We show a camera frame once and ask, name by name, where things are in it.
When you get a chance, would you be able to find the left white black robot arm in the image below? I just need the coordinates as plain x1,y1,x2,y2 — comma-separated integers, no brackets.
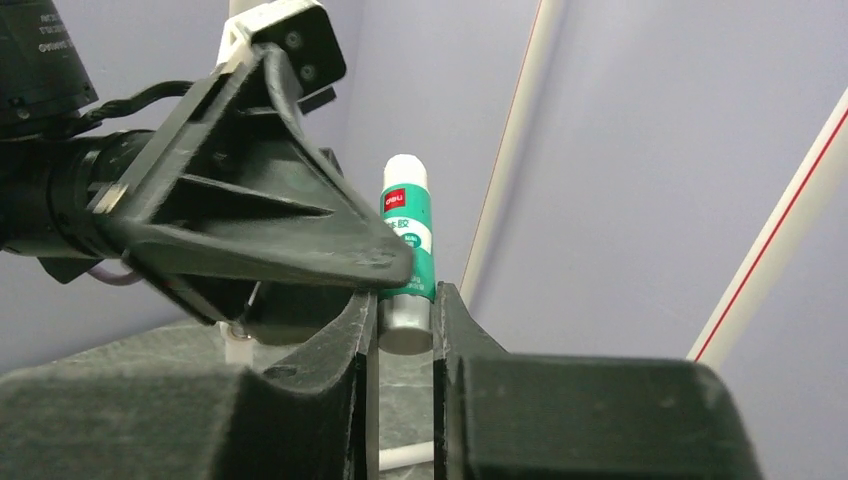
1,1,414,325

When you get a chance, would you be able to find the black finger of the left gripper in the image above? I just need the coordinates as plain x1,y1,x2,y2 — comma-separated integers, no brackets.
92,44,409,290
139,267,358,346

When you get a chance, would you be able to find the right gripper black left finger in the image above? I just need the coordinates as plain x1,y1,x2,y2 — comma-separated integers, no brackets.
1,292,379,479

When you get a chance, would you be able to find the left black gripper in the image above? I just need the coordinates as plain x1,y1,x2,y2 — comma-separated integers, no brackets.
1,130,153,284

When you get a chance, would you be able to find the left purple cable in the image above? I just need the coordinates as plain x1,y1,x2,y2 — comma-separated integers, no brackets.
86,261,147,289

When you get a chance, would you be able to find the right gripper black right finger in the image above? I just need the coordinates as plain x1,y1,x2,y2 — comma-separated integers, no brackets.
431,282,762,479

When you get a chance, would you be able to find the green white glue stick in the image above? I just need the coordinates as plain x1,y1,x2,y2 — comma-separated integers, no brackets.
378,154,436,355

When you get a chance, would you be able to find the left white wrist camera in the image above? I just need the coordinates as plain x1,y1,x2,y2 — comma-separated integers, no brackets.
216,0,347,115

